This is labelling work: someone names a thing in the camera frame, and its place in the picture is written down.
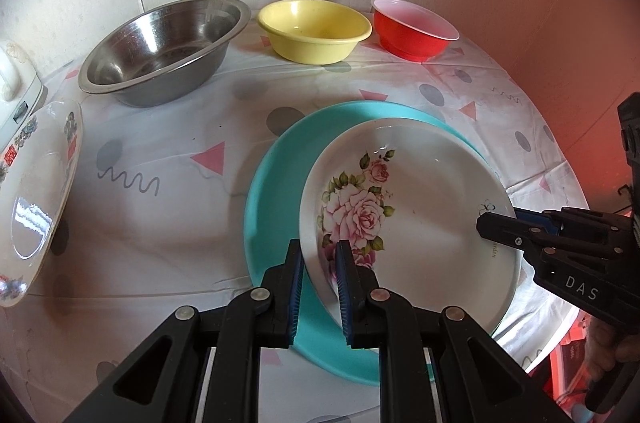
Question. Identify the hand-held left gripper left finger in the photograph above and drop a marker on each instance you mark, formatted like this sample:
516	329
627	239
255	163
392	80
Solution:
295	298

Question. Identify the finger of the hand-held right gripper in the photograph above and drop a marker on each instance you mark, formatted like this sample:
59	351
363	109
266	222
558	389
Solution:
500	230
537	220

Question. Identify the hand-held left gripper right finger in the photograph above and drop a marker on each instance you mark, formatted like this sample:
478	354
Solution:
345	298

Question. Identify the white rose-print plate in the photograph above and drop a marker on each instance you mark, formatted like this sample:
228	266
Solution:
425	203

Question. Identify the teal plate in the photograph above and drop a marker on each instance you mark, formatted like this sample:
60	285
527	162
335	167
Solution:
270	203

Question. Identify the red plastic bowl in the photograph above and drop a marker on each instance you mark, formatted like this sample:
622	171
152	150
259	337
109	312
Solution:
410	40

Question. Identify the yellow bowl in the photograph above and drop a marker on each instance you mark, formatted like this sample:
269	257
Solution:
310	38

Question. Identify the stainless steel bowl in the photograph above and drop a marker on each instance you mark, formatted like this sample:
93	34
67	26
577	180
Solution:
160	48

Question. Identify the white plate with colourful prints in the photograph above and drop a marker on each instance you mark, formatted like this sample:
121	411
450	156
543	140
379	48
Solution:
30	183

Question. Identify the person's right hand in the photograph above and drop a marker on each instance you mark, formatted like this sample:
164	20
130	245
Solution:
600	345

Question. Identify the red box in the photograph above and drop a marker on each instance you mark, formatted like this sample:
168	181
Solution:
567	355

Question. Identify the patterned plastic tablecloth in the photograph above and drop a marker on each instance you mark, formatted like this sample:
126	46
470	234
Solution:
175	213

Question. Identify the white electric kettle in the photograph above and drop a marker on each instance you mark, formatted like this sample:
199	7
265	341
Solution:
15	93

